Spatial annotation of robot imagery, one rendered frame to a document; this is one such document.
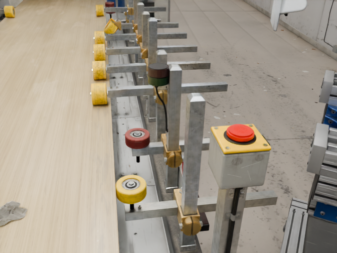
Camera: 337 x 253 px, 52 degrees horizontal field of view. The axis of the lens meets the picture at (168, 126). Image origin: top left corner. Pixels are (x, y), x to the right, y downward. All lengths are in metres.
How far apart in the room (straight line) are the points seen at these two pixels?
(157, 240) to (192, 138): 0.47
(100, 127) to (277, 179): 1.60
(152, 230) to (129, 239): 0.08
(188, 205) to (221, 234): 0.31
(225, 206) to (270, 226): 1.60
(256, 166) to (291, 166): 2.17
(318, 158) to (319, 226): 0.96
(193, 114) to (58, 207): 0.39
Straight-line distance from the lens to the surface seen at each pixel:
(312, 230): 1.92
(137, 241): 1.17
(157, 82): 0.98
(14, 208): 0.89
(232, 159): 0.50
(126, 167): 1.46
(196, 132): 0.79
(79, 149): 1.08
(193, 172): 0.85
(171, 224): 1.10
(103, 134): 1.15
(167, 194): 1.20
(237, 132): 0.51
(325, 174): 1.05
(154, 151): 1.15
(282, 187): 2.47
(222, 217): 0.59
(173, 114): 1.04
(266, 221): 2.19
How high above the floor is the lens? 1.49
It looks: 30 degrees down
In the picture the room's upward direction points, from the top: 1 degrees clockwise
